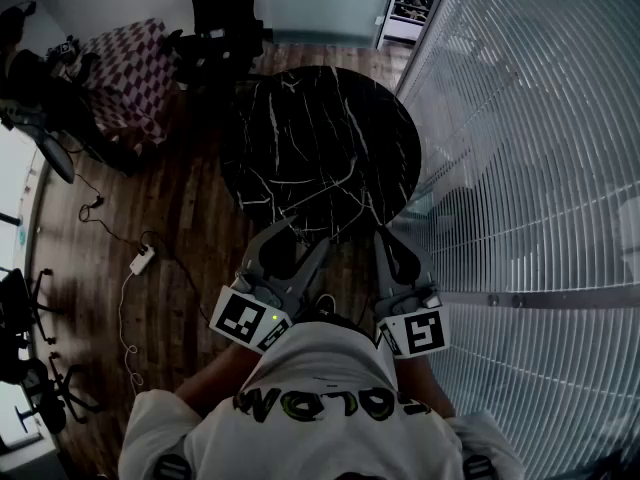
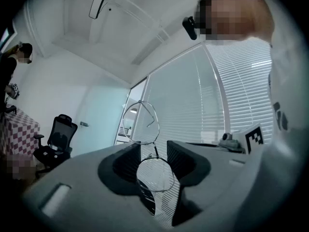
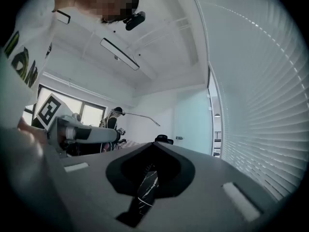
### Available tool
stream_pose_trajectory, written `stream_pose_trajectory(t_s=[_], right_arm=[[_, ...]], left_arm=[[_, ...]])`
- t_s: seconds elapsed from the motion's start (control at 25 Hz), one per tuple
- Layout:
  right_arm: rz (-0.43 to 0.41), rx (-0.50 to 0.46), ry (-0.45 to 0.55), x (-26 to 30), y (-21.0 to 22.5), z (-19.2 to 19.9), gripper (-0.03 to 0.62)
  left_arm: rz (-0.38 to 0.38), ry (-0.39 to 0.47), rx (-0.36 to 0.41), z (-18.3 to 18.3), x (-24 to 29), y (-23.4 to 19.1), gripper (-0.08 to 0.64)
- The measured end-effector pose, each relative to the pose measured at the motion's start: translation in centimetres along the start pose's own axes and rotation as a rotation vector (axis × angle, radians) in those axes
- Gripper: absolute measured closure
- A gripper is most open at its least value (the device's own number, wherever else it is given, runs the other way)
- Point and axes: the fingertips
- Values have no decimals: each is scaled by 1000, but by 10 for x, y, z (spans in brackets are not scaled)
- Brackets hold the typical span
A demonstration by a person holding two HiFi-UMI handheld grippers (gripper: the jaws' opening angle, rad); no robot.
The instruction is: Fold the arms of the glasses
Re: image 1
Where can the white shelf unit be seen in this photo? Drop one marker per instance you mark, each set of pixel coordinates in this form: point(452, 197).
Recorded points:
point(410, 3)

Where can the small grey device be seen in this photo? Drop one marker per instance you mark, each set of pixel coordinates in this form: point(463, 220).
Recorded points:
point(62, 50)

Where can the black high-back office chair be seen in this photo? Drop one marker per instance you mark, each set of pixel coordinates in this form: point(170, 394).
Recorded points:
point(220, 28)

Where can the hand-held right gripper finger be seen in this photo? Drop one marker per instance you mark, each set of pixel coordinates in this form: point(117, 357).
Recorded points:
point(422, 263)
point(383, 268)

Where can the grey mesh office chair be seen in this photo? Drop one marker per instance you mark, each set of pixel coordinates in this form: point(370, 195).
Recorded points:
point(55, 153)

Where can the checkered cloth-covered table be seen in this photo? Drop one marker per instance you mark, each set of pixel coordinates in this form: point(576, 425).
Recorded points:
point(130, 78)

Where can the black swivel chair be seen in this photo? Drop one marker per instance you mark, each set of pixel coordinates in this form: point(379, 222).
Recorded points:
point(20, 298)
point(55, 398)

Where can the person's white printed T-shirt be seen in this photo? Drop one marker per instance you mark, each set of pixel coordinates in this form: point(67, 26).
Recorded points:
point(325, 393)

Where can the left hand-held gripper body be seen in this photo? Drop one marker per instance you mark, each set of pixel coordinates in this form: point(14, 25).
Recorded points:
point(250, 313)

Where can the person's left forearm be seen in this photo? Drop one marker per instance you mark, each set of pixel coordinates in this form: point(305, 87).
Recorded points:
point(215, 378)

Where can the person's right forearm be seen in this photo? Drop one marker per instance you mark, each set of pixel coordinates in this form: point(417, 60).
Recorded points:
point(425, 383)

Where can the person's dark shoe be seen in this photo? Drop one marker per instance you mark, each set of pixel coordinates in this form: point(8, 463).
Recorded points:
point(325, 303)

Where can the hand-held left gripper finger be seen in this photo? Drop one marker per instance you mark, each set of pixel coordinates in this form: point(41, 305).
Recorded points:
point(307, 273)
point(252, 253)

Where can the frosted glass door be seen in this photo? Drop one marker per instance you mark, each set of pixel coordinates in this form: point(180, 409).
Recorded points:
point(325, 3)

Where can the white power strip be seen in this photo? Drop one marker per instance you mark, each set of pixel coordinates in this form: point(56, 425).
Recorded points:
point(142, 260)

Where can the grey metal wall rail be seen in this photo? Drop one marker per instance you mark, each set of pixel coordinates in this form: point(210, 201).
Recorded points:
point(550, 300)

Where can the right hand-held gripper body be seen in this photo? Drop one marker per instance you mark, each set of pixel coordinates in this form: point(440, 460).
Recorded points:
point(415, 325)

